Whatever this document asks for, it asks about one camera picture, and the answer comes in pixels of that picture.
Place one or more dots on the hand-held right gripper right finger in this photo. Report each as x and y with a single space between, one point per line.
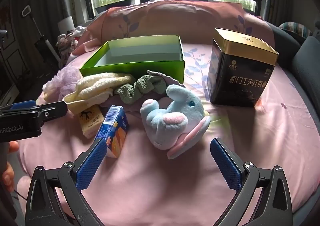
225 163

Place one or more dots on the grey sofa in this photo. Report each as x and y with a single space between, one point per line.
306 60

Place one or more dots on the green cardboard box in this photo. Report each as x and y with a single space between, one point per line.
140 68

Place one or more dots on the white cylinder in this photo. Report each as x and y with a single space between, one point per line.
66 24

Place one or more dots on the blue printed carton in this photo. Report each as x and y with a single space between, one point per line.
117 131

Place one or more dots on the black tea tin gold lid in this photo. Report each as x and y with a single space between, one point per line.
237 83

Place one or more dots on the pale yellow knitted cloth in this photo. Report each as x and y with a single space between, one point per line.
95 85

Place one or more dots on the person's left hand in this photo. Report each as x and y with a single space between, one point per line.
8 176

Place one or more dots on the grey-green fleece cloth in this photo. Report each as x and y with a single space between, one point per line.
140 88

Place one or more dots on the lilac organza scrunchie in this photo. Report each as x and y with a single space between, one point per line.
66 75

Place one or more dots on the striped pillow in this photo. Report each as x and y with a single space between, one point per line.
297 28

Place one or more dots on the long planter with grass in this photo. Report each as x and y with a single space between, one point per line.
240 3
112 5

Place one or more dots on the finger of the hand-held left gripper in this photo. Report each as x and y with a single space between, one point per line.
23 104
55 111

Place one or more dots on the pile of clothes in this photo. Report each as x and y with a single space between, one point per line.
67 40

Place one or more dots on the blue pink plush elephant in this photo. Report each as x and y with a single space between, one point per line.
175 113

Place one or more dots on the dark panelled cabinet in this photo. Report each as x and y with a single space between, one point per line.
15 53

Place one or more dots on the pink floral bed sheet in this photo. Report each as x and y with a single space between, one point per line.
160 186

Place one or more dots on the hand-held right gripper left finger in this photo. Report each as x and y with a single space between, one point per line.
91 163

